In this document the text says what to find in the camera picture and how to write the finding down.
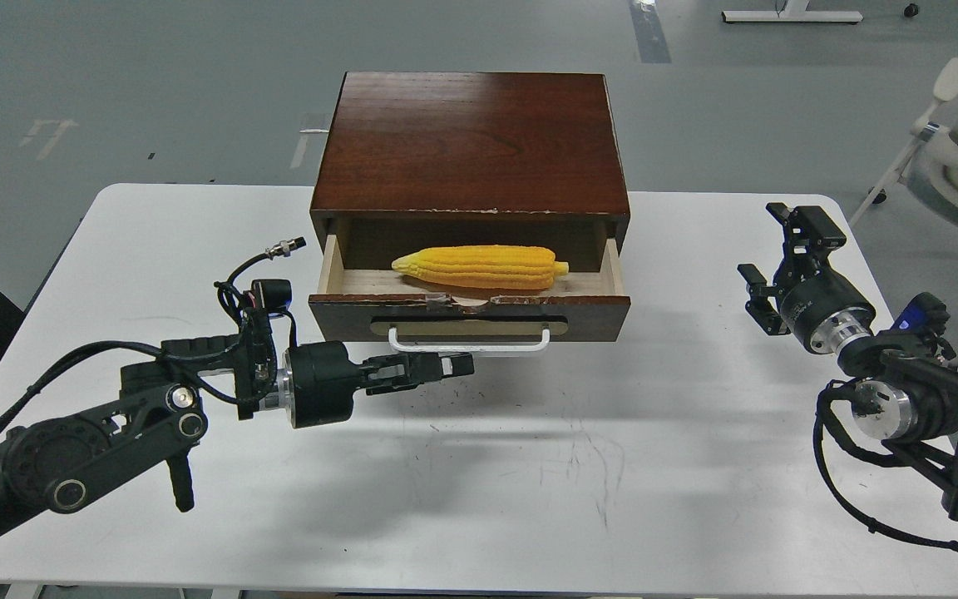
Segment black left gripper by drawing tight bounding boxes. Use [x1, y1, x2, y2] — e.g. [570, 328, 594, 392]
[280, 341, 475, 429]

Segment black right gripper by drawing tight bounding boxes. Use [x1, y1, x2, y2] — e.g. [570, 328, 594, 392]
[737, 202, 876, 355]

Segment wooden drawer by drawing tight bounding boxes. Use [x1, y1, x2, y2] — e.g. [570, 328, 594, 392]
[308, 235, 631, 344]

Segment yellow corn cob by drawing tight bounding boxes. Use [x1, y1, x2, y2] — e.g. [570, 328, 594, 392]
[391, 244, 570, 290]

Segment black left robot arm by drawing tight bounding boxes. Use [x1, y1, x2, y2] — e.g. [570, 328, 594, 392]
[0, 238, 474, 537]

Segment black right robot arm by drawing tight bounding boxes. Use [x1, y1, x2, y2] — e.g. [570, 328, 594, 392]
[738, 202, 958, 552]

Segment dark wooden drawer cabinet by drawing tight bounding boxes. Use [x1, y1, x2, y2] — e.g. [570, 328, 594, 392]
[309, 71, 630, 247]

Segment white desk base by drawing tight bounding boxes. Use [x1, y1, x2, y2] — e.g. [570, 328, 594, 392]
[721, 1, 864, 24]

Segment white drawer handle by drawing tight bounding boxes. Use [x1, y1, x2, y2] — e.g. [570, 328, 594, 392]
[388, 326, 552, 358]

